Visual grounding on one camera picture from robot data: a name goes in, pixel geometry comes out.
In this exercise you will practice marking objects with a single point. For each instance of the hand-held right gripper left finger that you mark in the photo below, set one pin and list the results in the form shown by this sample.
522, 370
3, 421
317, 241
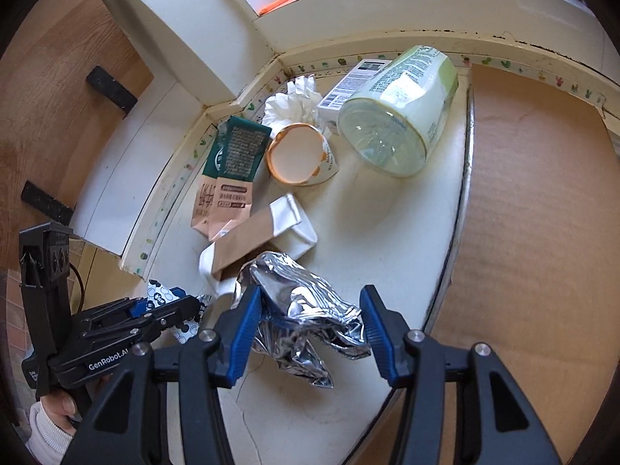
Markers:
242, 339

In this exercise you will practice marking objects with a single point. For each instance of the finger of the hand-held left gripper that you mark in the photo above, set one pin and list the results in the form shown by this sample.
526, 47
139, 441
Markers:
116, 309
164, 319

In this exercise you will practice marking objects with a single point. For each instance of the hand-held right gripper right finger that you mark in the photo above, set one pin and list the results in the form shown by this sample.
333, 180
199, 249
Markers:
378, 339

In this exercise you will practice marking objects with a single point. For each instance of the black white patterned wrapper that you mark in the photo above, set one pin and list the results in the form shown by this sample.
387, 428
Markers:
160, 293

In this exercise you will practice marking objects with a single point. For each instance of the silver foil bag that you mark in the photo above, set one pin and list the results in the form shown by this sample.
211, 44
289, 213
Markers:
300, 300

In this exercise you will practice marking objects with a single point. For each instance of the white tissue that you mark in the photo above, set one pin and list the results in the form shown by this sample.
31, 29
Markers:
286, 106

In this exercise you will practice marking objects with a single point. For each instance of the person's left forearm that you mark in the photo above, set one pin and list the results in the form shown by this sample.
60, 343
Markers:
46, 438

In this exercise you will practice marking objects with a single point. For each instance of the person's left hand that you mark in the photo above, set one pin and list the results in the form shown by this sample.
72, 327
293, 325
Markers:
60, 409

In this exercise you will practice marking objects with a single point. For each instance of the white brown flattened carton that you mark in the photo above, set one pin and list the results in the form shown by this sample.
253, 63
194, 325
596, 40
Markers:
242, 242

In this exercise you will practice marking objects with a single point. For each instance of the pink sachet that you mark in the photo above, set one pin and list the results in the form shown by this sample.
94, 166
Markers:
227, 198

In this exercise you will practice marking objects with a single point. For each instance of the dark green sachet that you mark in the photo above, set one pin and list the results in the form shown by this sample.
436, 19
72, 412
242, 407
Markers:
237, 150

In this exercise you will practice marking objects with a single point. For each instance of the brown cardboard sheet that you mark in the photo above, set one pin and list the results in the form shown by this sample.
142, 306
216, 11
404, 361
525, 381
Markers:
533, 227

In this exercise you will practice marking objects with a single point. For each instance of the paper cup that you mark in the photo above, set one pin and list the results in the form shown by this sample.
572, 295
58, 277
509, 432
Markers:
295, 150

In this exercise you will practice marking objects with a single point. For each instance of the pale green plastic jar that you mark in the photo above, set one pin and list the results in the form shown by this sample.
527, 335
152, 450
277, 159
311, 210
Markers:
416, 87

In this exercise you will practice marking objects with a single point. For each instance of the white barcode box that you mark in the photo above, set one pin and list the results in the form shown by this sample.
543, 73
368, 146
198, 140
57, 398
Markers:
348, 85

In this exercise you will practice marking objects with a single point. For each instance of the small orange item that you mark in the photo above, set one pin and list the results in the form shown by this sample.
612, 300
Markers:
280, 2

